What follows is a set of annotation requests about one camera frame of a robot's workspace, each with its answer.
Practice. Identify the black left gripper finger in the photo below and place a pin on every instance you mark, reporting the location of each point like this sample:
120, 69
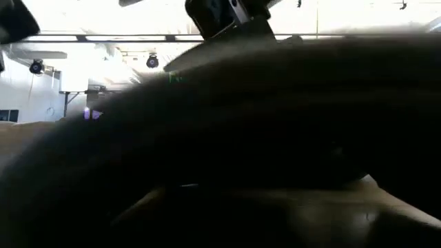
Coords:
262, 27

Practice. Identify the dark hat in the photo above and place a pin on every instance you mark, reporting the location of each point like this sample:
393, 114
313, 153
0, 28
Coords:
241, 131

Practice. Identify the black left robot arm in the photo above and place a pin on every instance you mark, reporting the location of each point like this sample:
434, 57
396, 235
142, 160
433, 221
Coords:
15, 20

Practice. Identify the small black ceiling fixture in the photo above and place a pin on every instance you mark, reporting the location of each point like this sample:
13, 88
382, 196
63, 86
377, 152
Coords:
299, 3
402, 4

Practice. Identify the black ceiling spotlight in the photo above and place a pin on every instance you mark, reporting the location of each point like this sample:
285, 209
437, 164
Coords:
36, 66
152, 61

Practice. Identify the white box on post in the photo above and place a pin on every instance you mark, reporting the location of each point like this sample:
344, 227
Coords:
74, 80

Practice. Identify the black metal post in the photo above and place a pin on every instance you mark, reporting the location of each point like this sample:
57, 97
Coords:
65, 105

